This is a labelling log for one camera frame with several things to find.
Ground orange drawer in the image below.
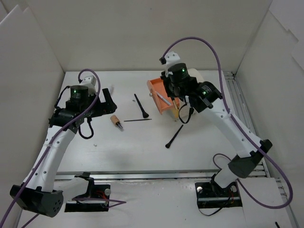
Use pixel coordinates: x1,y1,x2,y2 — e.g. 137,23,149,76
147,78,174,114

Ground clear silver makeup stick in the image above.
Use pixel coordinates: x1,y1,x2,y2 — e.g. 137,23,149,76
156,92,171,106

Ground yellow drawer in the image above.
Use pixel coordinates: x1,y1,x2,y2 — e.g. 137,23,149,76
171,100,181,120

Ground cream round drawer organizer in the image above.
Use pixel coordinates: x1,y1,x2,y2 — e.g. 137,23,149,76
146,68,205,121

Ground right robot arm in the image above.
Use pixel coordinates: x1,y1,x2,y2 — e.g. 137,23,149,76
161,63,273,196

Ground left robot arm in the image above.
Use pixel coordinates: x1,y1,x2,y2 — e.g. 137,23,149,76
10,82,117,218

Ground black brush near organizer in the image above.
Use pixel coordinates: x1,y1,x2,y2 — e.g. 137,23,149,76
134,94,149,118

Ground thin black eyeliner pencil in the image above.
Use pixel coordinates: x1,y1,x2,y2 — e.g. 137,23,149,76
124,118,152,122

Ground black brush front centre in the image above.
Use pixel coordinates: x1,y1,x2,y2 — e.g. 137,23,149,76
165,125,184,149

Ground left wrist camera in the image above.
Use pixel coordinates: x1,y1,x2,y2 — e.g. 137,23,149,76
80,75,97,94

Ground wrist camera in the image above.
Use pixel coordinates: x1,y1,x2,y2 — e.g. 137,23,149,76
80,75,97,94
159,51,181,68

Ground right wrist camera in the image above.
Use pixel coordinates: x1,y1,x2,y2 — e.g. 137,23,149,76
159,51,181,68

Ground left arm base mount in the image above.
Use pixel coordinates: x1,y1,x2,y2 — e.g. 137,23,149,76
65,172,111,212

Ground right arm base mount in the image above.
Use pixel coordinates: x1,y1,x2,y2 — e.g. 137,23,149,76
195,176,243,209

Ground aluminium rail frame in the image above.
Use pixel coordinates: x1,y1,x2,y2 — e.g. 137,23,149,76
20,71,295,205

